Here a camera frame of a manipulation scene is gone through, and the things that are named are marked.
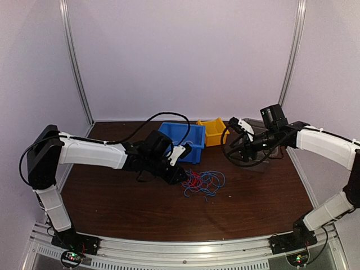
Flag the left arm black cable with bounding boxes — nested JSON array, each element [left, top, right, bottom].
[[16, 111, 192, 186]]

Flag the blue plastic bin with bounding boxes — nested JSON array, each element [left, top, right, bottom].
[[158, 122, 205, 164]]

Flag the aluminium frame post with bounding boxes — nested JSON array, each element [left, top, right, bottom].
[[59, 0, 95, 125], [278, 0, 307, 108]]

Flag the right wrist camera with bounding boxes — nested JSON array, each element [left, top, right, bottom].
[[229, 117, 255, 142]]

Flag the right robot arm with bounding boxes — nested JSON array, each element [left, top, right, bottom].
[[222, 104, 359, 249]]

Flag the yellow plastic bin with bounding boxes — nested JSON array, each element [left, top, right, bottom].
[[196, 118, 230, 147]]

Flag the aluminium front rail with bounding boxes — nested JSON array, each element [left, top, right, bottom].
[[20, 223, 350, 269]]

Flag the clear grey plastic container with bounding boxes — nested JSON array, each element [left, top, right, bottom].
[[242, 118, 281, 172]]

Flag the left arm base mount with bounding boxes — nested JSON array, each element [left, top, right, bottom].
[[51, 221, 100, 255]]

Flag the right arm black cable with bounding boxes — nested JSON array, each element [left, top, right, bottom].
[[220, 123, 282, 168]]

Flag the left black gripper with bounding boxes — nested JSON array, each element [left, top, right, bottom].
[[145, 154, 188, 185]]

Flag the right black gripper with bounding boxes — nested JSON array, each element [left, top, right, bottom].
[[226, 128, 278, 163]]

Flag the blue cable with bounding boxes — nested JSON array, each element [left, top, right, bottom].
[[181, 168, 227, 202]]

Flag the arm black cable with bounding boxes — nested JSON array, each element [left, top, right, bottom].
[[220, 123, 282, 168], [16, 111, 192, 186]]

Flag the right aluminium frame post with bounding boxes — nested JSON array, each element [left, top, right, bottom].
[[278, 0, 307, 108]]

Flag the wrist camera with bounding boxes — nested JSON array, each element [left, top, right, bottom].
[[167, 143, 192, 166], [229, 117, 255, 142]]

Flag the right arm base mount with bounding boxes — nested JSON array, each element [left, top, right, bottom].
[[268, 219, 317, 254]]

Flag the left aluminium frame post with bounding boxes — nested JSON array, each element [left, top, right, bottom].
[[59, 0, 95, 125]]

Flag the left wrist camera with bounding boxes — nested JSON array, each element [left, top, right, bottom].
[[167, 143, 192, 166]]

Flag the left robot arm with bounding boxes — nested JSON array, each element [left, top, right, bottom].
[[19, 125, 192, 250]]

